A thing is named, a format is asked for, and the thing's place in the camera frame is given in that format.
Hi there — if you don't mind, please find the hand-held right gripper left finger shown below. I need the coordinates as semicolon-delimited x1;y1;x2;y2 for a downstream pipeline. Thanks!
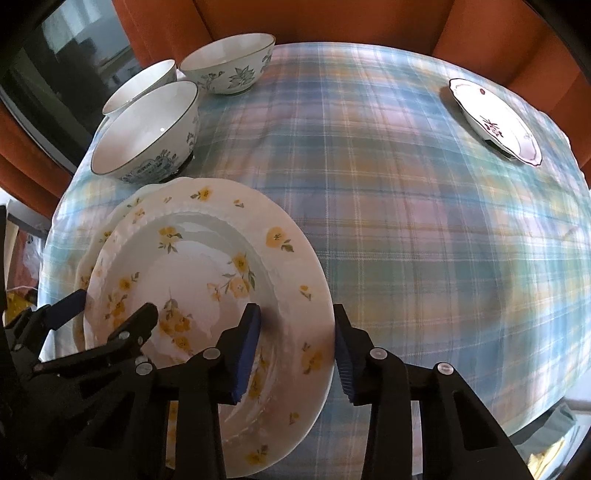
58;302;264;480

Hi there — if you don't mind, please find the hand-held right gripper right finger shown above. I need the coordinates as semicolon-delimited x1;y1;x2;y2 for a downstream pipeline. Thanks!
332;303;532;480

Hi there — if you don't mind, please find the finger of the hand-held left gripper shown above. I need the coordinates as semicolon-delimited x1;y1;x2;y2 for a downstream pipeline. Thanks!
4;288;89;352
31;303;160;376

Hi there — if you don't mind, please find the yellow flower plate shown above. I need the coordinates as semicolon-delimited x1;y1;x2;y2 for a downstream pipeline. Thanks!
83;178;335;467
73;185;167;352

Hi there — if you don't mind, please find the blue patterned white bowl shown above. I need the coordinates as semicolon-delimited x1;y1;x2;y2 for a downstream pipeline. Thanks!
90;80;200;184

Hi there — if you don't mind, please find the red floral scalloped plate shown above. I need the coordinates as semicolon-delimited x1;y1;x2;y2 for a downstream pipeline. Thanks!
449;78;544;168

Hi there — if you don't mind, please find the red printed bag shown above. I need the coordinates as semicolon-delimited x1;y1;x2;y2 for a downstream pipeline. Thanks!
9;228;47;301

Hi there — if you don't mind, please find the plaid tablecloth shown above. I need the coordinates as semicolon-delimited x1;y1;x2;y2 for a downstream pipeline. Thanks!
37;41;591;476

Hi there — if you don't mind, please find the green yellow cloth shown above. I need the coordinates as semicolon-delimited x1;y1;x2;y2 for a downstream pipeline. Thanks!
522;401;583;480

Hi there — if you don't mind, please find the small white bowl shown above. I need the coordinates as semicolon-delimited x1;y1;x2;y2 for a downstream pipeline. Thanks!
102;59;178;117

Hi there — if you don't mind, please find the dark glass window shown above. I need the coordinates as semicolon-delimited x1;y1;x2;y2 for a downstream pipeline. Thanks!
0;0;144;174

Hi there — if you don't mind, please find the blue leaf white bowl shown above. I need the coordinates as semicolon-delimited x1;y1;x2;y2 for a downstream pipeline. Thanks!
179;32;276;96

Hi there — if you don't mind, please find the orange curtain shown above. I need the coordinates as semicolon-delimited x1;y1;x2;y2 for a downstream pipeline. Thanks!
0;0;591;217

